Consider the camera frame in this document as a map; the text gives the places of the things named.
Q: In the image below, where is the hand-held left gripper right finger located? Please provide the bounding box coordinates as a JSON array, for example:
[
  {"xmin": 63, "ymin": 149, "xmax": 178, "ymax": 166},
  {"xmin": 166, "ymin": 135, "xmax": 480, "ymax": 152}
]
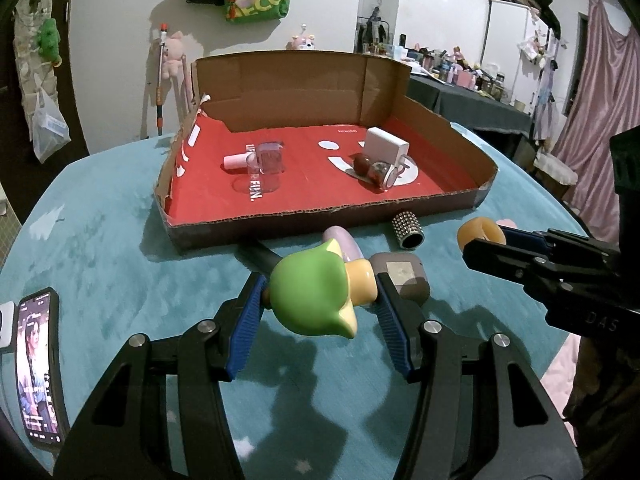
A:
[{"xmin": 375, "ymin": 271, "xmax": 586, "ymax": 480}]

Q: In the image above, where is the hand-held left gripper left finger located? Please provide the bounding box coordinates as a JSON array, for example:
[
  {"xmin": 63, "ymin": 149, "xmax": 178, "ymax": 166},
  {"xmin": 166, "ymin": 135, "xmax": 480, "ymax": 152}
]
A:
[{"xmin": 52, "ymin": 272, "xmax": 268, "ymax": 480}]

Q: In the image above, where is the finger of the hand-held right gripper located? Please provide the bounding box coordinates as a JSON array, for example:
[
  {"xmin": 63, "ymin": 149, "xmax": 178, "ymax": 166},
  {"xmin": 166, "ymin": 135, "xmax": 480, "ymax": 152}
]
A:
[
  {"xmin": 462, "ymin": 237, "xmax": 623, "ymax": 333},
  {"xmin": 499, "ymin": 227, "xmax": 621, "ymax": 261}
]

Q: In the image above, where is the orange ring toy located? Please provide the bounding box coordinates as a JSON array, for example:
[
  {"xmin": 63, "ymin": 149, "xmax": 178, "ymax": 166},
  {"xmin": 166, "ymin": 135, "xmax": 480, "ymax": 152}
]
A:
[{"xmin": 456, "ymin": 216, "xmax": 508, "ymax": 253}]

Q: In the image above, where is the brown square case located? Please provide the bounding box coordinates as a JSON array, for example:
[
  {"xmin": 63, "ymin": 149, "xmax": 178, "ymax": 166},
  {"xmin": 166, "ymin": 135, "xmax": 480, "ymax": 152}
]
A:
[{"xmin": 369, "ymin": 251, "xmax": 431, "ymax": 306}]

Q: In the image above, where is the black nail polish bottle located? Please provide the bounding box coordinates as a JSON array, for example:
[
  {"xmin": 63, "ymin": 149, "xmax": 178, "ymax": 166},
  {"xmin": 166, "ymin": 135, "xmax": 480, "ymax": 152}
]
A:
[{"xmin": 237, "ymin": 242, "xmax": 281, "ymax": 276}]

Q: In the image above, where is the green toy figure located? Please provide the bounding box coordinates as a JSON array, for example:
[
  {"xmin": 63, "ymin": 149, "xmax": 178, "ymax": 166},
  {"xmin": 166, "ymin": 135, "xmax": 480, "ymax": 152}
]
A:
[{"xmin": 269, "ymin": 240, "xmax": 377, "ymax": 339}]

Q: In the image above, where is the cardboard box with red lining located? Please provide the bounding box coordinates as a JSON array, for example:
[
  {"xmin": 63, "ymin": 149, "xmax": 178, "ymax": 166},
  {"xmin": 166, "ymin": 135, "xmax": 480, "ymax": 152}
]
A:
[{"xmin": 154, "ymin": 50, "xmax": 500, "ymax": 251}]

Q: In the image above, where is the studded cylinder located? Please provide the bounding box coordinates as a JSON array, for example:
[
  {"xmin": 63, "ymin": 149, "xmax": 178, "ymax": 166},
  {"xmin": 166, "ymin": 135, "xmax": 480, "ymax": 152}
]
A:
[{"xmin": 391, "ymin": 211, "xmax": 425, "ymax": 250}]

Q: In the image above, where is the lilac egg-shaped case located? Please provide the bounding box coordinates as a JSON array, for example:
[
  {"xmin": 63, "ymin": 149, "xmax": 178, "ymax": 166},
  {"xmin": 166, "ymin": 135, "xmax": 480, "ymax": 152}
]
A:
[{"xmin": 322, "ymin": 226, "xmax": 366, "ymax": 266}]

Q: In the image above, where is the clear glass cup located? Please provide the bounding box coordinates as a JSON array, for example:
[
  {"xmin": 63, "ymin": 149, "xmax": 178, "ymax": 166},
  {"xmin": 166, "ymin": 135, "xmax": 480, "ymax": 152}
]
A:
[{"xmin": 232, "ymin": 141, "xmax": 287, "ymax": 196}]

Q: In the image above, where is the silver metallic ball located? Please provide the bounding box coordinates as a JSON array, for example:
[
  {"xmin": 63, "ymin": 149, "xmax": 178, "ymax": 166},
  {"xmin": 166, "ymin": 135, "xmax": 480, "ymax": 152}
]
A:
[{"xmin": 370, "ymin": 160, "xmax": 398, "ymax": 191}]

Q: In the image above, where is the white charger plug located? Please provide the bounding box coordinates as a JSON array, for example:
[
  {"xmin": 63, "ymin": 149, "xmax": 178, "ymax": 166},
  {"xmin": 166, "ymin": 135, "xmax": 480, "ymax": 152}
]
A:
[{"xmin": 361, "ymin": 127, "xmax": 418, "ymax": 171}]

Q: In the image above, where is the purple nail polish bottle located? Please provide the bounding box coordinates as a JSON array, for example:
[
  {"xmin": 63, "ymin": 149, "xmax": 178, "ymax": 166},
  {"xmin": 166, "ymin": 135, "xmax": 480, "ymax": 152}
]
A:
[{"xmin": 222, "ymin": 141, "xmax": 286, "ymax": 176}]

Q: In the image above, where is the pink curtain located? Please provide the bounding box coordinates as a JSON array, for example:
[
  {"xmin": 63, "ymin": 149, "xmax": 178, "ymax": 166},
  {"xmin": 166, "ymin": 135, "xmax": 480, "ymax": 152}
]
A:
[{"xmin": 550, "ymin": 0, "xmax": 640, "ymax": 216}]

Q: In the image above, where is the white cushioned stool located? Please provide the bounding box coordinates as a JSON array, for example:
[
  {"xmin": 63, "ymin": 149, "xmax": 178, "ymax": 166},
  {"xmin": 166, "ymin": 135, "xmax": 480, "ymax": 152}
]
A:
[{"xmin": 532, "ymin": 152, "xmax": 578, "ymax": 186}]

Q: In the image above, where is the hanging light dress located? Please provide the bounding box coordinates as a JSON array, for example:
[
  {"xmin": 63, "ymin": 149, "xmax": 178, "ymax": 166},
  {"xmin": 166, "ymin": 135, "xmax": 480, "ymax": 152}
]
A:
[{"xmin": 532, "ymin": 60, "xmax": 558, "ymax": 141}]

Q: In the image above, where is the dark cluttered table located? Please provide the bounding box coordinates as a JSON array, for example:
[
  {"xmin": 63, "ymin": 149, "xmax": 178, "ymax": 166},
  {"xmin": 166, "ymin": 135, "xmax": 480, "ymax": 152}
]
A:
[{"xmin": 407, "ymin": 72, "xmax": 533, "ymax": 161}]

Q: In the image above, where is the white wardrobe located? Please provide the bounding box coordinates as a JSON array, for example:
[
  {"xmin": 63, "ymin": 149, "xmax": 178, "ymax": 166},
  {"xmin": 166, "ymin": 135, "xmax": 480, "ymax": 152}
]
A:
[{"xmin": 480, "ymin": 0, "xmax": 531, "ymax": 106}]

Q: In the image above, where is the black smartphone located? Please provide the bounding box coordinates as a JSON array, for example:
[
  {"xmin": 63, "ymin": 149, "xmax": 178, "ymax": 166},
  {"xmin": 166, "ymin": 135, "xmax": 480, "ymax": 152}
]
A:
[{"xmin": 12, "ymin": 287, "xmax": 71, "ymax": 453}]

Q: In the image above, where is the white power bank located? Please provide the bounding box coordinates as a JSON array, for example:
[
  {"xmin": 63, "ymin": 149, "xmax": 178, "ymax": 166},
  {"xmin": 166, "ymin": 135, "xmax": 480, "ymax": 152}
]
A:
[{"xmin": 0, "ymin": 301, "xmax": 18, "ymax": 353}]

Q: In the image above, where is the white orange mop stick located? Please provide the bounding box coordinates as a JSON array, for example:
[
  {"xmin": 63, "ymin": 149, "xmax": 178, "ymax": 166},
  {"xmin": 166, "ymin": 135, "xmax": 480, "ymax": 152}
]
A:
[{"xmin": 155, "ymin": 22, "xmax": 168, "ymax": 136}]

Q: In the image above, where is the white plastic bag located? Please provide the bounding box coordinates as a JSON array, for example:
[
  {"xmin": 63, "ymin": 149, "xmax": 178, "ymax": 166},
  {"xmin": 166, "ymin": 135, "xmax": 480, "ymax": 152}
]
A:
[{"xmin": 31, "ymin": 87, "xmax": 72, "ymax": 163}]

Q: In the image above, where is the pink plush toy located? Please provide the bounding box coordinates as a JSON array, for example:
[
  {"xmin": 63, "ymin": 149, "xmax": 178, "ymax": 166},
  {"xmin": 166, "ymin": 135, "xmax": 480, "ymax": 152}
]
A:
[{"xmin": 161, "ymin": 30, "xmax": 187, "ymax": 81}]

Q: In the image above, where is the pink fox plush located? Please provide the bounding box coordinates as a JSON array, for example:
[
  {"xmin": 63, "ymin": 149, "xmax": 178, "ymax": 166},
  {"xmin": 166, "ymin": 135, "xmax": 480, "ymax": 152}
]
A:
[{"xmin": 286, "ymin": 24, "xmax": 317, "ymax": 52}]

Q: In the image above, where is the dark wooden door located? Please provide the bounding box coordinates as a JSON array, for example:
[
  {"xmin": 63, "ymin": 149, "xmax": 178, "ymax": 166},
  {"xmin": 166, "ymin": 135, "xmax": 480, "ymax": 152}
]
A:
[{"xmin": 0, "ymin": 0, "xmax": 90, "ymax": 221}]

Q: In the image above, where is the clear hanging organizer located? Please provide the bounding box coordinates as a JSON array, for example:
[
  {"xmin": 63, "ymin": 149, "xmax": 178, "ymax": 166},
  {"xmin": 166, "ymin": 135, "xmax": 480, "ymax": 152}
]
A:
[{"xmin": 12, "ymin": 0, "xmax": 61, "ymax": 126}]

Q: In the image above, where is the green plush toy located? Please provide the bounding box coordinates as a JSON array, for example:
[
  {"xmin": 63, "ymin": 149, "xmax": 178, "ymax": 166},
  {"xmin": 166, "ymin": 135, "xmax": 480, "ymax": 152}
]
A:
[{"xmin": 37, "ymin": 17, "xmax": 63, "ymax": 63}]

